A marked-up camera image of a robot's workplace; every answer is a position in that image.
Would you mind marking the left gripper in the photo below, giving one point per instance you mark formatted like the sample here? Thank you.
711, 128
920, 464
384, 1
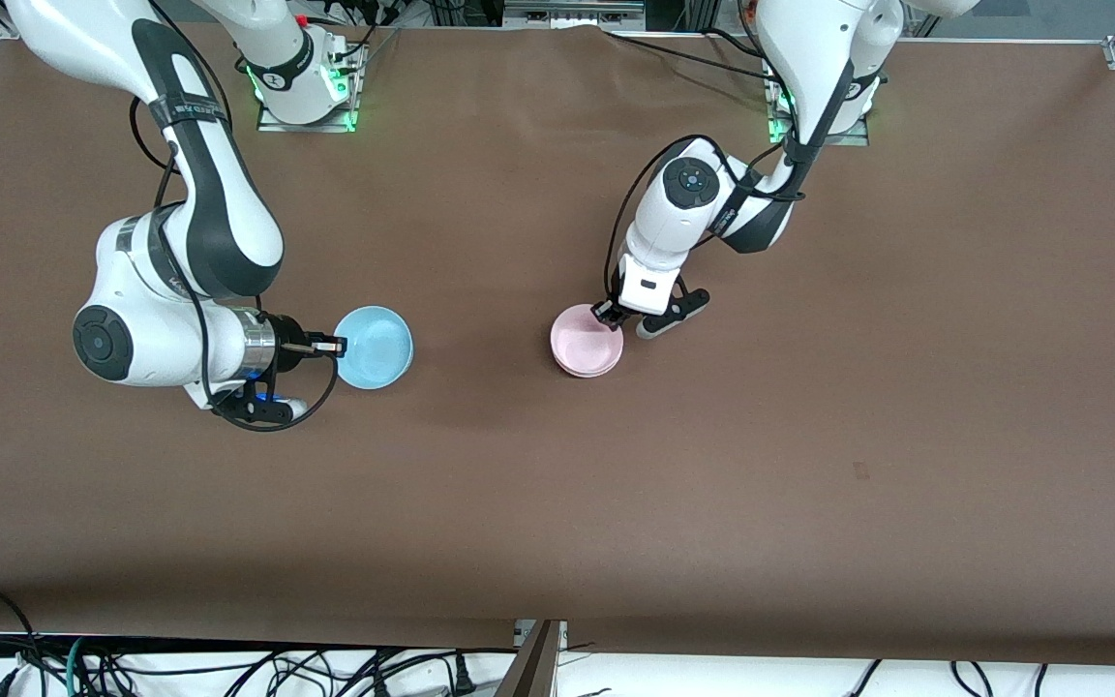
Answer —
607, 312

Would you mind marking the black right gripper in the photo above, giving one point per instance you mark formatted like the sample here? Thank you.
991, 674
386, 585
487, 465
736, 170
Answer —
288, 348

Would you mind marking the pink bowl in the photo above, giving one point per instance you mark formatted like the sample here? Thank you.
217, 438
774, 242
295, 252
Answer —
582, 341

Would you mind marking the light blue bowl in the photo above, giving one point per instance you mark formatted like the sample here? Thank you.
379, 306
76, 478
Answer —
378, 348

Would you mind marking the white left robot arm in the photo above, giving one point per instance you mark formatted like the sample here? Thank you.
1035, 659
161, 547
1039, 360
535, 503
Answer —
683, 223

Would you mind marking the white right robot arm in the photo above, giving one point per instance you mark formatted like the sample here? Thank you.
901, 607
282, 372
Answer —
219, 223

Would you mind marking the white bowl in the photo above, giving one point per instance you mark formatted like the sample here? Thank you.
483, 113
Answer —
587, 375

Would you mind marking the brown table cover sheet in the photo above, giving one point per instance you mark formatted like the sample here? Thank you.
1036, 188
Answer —
557, 503

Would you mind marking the aluminium table beam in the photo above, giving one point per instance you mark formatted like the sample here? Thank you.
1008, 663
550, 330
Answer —
533, 668

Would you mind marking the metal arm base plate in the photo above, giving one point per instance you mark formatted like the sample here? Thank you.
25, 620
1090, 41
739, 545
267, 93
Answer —
853, 140
311, 127

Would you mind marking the aluminium frame rail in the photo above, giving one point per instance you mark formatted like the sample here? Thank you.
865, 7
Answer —
572, 15

